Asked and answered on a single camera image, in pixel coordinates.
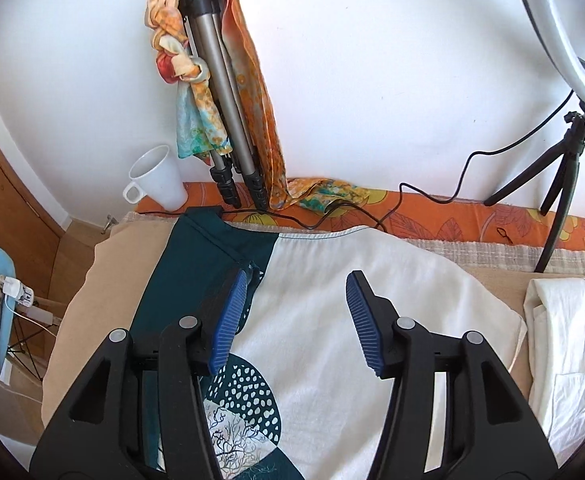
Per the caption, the beige blanket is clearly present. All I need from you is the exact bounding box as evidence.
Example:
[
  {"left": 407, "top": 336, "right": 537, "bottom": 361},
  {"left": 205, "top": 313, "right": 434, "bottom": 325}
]
[{"left": 40, "top": 216, "right": 585, "bottom": 428}]

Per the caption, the white ring light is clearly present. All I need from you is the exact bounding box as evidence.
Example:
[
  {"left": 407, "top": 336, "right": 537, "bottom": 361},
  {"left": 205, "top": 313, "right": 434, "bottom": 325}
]
[{"left": 522, "top": 0, "right": 585, "bottom": 103}]

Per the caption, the orange patterned scarf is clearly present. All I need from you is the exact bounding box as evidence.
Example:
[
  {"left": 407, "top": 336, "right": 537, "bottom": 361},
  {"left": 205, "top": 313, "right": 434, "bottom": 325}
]
[{"left": 145, "top": 0, "right": 367, "bottom": 212}]

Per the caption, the small black tripod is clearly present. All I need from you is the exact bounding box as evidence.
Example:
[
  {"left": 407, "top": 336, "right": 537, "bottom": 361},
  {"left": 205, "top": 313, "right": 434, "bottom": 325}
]
[{"left": 483, "top": 112, "right": 585, "bottom": 273}]

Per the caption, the white mug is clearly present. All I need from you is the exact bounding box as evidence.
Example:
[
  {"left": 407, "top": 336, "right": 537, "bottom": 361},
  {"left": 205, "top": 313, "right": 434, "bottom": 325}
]
[{"left": 122, "top": 144, "right": 188, "bottom": 211}]

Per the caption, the black ring light cable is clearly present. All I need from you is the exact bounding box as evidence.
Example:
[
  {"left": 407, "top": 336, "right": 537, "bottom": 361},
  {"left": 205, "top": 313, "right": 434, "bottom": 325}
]
[{"left": 136, "top": 34, "right": 585, "bottom": 233}]

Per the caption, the dark green printed t-shirt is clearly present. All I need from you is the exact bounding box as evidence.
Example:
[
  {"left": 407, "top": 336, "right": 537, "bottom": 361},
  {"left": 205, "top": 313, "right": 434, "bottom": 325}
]
[{"left": 131, "top": 209, "right": 527, "bottom": 479}]

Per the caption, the folded grey tripod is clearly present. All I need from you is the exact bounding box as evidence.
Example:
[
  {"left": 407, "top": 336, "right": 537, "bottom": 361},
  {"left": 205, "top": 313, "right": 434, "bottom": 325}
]
[{"left": 178, "top": 0, "right": 268, "bottom": 211}]

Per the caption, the wooden door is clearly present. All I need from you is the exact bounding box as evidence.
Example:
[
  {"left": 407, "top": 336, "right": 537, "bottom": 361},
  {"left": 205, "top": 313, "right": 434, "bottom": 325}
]
[{"left": 0, "top": 149, "right": 64, "bottom": 298}]

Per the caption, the folded white garment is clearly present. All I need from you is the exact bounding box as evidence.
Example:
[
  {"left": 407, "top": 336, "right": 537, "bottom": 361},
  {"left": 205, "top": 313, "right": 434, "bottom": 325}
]
[{"left": 523, "top": 278, "right": 585, "bottom": 465}]

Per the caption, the white lamp cable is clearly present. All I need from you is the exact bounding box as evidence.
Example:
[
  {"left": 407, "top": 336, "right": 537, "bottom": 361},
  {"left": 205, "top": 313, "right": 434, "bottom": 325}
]
[{"left": 0, "top": 257, "right": 62, "bottom": 338}]

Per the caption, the orange floral bed sheet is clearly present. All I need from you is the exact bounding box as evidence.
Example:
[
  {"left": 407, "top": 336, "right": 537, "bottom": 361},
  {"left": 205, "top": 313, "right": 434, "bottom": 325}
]
[{"left": 134, "top": 178, "right": 585, "bottom": 276}]

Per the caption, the white clip desk lamp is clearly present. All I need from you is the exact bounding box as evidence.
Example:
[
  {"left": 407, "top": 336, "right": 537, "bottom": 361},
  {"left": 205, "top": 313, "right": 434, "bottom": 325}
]
[{"left": 3, "top": 276, "right": 35, "bottom": 308}]

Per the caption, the metal door stop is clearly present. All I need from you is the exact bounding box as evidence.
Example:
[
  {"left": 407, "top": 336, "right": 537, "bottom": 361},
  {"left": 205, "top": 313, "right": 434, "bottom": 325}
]
[{"left": 102, "top": 214, "right": 119, "bottom": 234}]

